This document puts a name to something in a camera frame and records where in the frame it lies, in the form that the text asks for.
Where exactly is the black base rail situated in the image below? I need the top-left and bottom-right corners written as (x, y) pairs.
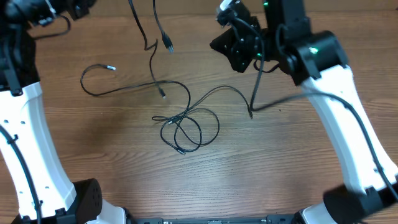
top-left (127, 215), bottom-right (299, 224)

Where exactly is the black USB cable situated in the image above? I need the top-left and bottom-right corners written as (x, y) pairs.
top-left (127, 0), bottom-right (175, 100)

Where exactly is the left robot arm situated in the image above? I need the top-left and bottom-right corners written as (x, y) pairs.
top-left (1, 0), bottom-right (133, 223)

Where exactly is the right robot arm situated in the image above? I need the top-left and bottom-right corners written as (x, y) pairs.
top-left (210, 0), bottom-right (397, 223)

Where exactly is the thin black cable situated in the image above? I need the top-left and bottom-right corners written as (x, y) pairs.
top-left (80, 63), bottom-right (254, 156)

